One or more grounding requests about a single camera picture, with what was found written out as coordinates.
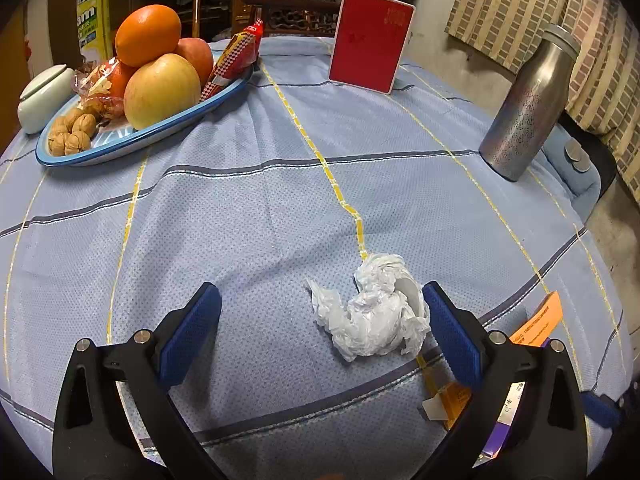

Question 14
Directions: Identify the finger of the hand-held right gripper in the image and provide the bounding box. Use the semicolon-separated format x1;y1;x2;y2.
581;392;621;429

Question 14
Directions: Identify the small tangerine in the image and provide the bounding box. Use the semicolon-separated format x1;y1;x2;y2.
107;60;137;100

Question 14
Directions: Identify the blue oval plate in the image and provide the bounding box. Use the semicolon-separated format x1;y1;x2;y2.
36;62;254;167

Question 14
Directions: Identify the orange cardboard box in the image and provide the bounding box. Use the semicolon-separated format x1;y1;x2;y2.
422;291;564;432

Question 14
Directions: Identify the wooden chair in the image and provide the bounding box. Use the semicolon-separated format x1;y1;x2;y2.
192;0;261;41

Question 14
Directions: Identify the tall yellow carton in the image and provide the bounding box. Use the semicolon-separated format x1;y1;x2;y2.
77;0;113;61

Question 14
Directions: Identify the red checkered snack stick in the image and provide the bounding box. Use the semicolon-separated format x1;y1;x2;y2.
200;19;264;103

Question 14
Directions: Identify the clear bag of snacks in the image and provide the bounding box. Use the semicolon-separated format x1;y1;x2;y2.
74;57;126;121

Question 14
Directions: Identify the steel bottle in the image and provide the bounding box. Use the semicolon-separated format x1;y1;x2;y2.
479;23;581;182

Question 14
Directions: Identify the blue striped tablecloth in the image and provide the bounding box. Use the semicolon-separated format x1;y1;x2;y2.
0;35;631;480

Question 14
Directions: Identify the pile of walnuts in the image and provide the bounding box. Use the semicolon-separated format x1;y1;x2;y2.
47;112;97;157

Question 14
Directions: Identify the white ceramic jar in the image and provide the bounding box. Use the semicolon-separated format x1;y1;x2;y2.
17;64;76;135

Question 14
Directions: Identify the white purple box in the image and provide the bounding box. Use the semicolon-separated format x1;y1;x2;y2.
477;382;528;461

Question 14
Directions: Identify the yellow apple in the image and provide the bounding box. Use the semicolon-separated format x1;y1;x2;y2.
123;53;202;131

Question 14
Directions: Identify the beige brick pattern curtain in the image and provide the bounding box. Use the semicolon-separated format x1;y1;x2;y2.
445;0;640;201

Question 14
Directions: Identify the red card stand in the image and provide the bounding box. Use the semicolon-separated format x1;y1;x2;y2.
328;0;416;95

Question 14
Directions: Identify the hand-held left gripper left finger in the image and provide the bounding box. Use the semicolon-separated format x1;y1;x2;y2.
51;282;223;480

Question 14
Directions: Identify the large orange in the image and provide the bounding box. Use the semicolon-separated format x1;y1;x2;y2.
115;4;182;67

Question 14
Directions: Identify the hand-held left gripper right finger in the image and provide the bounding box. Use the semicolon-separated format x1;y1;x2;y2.
415;281;590;480

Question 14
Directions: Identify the red apple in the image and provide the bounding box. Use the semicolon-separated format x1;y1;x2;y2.
175;37;214;86

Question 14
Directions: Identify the black chair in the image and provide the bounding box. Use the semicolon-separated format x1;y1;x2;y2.
557;110;618;196

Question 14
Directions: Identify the white plastic bag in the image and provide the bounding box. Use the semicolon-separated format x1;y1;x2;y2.
306;252;432;362

